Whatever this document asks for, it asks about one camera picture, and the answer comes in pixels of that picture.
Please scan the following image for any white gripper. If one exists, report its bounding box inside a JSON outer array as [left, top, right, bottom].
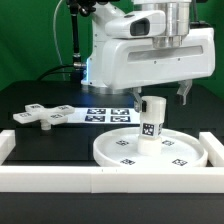
[[102, 28, 215, 112]]

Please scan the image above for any white round table top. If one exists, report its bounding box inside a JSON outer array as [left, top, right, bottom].
[[93, 127, 208, 168]]

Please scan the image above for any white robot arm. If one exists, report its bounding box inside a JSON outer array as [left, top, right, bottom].
[[82, 0, 215, 112]]

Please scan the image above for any white fence right bar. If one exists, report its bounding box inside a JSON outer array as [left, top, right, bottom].
[[199, 132, 224, 167]]

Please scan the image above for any white fence bar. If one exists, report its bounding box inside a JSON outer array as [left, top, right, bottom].
[[0, 166, 224, 193], [199, 132, 224, 167], [0, 130, 16, 166]]

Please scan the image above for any white marker sheet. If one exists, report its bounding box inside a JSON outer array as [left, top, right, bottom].
[[68, 108, 140, 124]]

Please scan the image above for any white cross table base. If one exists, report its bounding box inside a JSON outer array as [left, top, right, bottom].
[[13, 104, 75, 131]]

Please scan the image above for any white fence left bar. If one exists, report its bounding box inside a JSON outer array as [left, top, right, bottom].
[[0, 130, 16, 166]]

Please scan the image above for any white fence front bar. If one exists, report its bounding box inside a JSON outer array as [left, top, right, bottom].
[[0, 166, 224, 193]]

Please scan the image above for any grey cable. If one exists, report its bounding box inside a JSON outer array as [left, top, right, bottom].
[[52, 0, 68, 81]]

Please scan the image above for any black camera pole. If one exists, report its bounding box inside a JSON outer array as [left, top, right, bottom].
[[66, 0, 96, 65]]

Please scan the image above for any black cable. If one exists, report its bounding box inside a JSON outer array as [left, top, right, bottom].
[[35, 64, 84, 82]]

